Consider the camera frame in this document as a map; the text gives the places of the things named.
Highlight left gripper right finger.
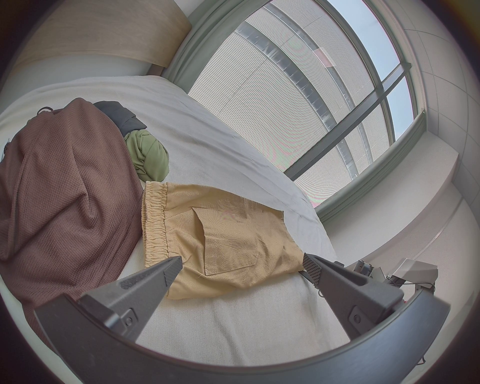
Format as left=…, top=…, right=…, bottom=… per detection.
left=302, top=253, right=404, bottom=342

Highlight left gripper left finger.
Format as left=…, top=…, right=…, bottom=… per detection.
left=80, top=256, right=183, bottom=343

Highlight tan shorts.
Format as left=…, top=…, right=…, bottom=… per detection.
left=140, top=181, right=306, bottom=301

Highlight bed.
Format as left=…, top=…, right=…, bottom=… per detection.
left=0, top=0, right=351, bottom=366

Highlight brown garment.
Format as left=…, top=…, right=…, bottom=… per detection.
left=0, top=97, right=146, bottom=347

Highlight grey-green curtain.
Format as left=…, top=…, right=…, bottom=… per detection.
left=164, top=0, right=287, bottom=94
left=313, top=109, right=428, bottom=226

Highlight green garment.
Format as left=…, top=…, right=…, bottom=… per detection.
left=125, top=129, right=170, bottom=184

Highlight black garment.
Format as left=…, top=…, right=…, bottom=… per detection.
left=93, top=100, right=148, bottom=137

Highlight window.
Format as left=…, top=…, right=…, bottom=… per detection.
left=187, top=0, right=421, bottom=205

